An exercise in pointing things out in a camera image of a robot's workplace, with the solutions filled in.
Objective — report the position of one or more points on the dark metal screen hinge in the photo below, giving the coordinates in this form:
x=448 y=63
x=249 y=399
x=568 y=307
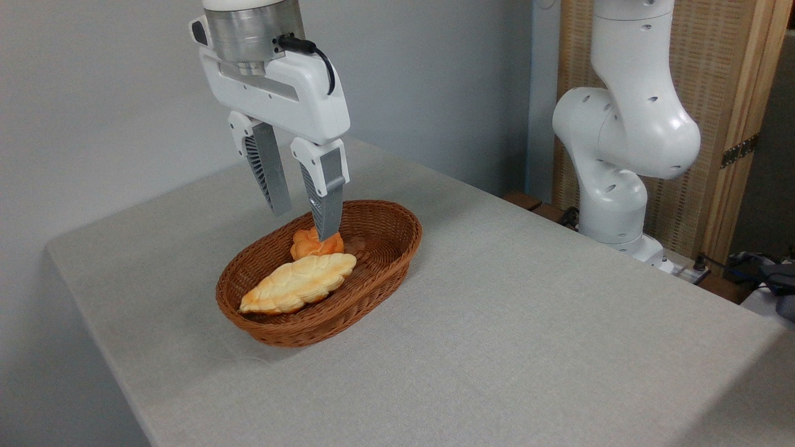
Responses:
x=739 y=151

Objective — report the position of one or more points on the brown wicker basket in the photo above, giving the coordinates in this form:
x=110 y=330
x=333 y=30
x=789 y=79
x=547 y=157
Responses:
x=372 y=248

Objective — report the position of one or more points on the pale braided bread loaf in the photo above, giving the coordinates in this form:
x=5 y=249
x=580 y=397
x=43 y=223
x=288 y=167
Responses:
x=298 y=282

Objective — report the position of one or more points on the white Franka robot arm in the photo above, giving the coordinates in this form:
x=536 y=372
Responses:
x=627 y=124

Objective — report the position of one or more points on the small orange bread roll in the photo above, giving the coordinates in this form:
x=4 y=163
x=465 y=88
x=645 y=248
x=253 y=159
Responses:
x=307 y=246

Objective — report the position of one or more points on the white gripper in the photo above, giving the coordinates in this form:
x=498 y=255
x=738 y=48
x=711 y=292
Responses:
x=292 y=93

